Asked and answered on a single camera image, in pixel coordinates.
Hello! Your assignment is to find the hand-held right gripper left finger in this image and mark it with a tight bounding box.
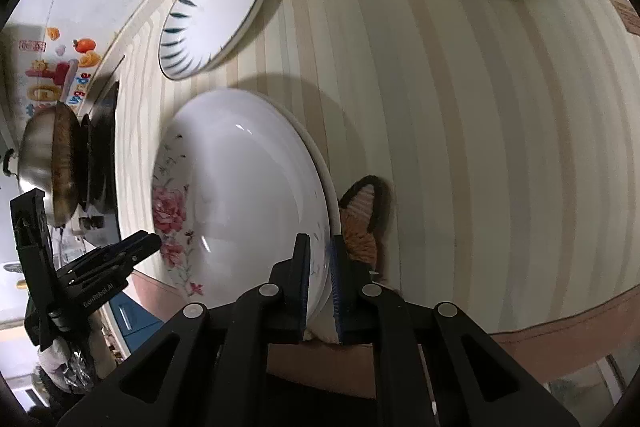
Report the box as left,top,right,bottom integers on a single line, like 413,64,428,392
57,234,311,427

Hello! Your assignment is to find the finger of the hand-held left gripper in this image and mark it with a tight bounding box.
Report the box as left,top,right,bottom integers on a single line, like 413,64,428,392
117,230,162,269
57,243,133,280

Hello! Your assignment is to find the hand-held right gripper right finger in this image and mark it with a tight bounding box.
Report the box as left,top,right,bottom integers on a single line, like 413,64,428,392
329,234,581,427

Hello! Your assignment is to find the white floral plate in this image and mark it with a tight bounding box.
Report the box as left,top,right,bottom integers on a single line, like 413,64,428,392
151,88,332,320

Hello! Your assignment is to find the plain white plate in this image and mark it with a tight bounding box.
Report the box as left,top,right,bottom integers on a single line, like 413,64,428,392
272,99,343,340

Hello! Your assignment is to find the white plate blue leaf pattern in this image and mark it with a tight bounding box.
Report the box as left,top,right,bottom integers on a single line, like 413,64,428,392
158,0,271,81

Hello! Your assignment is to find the blue cabinet door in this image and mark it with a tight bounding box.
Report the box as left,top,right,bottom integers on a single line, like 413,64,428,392
109,291,166,339

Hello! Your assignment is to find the steel wok with lid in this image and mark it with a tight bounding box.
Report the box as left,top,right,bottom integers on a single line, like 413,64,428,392
2,101,83,228

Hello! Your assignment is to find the black gas stove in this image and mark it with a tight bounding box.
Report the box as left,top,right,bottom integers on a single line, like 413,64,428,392
75,79,123,233

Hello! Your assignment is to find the colourful wall sticker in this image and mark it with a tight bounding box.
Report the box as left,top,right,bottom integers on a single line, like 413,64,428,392
19,26,102,118

